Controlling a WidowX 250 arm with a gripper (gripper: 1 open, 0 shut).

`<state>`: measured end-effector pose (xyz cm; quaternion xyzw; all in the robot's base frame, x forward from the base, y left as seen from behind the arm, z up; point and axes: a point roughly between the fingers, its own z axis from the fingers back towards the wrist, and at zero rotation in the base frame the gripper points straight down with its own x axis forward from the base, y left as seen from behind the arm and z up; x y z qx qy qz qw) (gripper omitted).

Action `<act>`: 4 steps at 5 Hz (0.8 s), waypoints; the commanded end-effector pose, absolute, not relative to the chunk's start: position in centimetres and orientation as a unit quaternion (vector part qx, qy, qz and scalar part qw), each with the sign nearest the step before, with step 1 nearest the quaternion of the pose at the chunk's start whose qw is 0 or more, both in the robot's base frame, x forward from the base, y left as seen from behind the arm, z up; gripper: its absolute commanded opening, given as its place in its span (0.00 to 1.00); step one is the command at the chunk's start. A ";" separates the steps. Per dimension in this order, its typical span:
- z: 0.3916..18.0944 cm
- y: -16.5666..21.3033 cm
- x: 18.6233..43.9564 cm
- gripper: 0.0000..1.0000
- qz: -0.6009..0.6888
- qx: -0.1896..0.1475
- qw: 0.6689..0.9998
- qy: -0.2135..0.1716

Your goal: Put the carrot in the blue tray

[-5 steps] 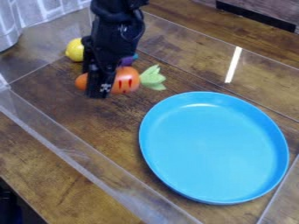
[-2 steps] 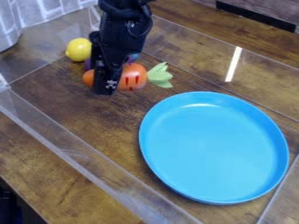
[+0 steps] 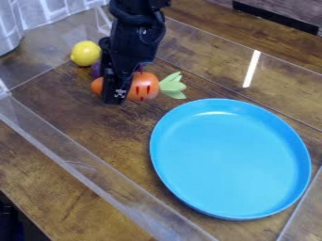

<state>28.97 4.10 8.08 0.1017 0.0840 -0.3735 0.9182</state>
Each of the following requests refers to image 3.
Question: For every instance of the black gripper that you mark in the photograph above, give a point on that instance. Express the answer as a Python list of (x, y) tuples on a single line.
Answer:
[(128, 47)]

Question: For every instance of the orange toy carrot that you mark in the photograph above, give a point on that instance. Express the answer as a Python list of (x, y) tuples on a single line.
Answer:
[(147, 87)]

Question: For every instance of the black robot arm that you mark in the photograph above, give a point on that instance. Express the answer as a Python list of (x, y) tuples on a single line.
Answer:
[(135, 10)]

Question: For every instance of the blue round tray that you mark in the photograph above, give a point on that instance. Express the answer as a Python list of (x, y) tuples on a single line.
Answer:
[(229, 159)]

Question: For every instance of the purple toy eggplant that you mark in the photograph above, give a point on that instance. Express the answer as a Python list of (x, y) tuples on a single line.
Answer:
[(95, 69)]

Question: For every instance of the yellow toy lemon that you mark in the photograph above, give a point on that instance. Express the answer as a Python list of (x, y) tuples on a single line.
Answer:
[(85, 53)]

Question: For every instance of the white checked curtain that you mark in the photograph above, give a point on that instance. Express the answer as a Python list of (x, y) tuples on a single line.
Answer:
[(21, 15)]

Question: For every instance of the dark baseboard strip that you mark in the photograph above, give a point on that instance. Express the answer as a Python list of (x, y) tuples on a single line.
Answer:
[(275, 17)]

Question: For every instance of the clear acrylic front barrier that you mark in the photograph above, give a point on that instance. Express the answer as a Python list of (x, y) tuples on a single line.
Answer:
[(163, 222)]

